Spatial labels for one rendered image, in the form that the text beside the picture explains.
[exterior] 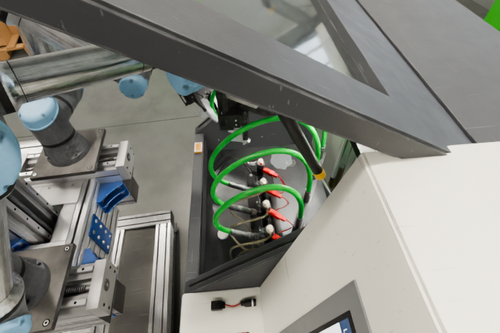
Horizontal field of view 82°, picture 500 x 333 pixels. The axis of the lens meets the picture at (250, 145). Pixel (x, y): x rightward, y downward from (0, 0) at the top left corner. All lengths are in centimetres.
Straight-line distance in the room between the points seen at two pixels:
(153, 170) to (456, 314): 229
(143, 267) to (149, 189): 72
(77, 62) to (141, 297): 139
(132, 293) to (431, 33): 172
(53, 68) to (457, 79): 78
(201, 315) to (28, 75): 69
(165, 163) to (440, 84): 212
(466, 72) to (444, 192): 39
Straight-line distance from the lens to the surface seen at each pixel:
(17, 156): 50
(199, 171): 115
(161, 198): 229
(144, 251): 189
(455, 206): 42
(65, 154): 122
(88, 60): 64
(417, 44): 82
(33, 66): 63
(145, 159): 258
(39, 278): 99
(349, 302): 46
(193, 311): 91
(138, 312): 179
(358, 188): 43
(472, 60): 82
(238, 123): 78
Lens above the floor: 185
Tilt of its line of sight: 48 degrees down
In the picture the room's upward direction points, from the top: 2 degrees counter-clockwise
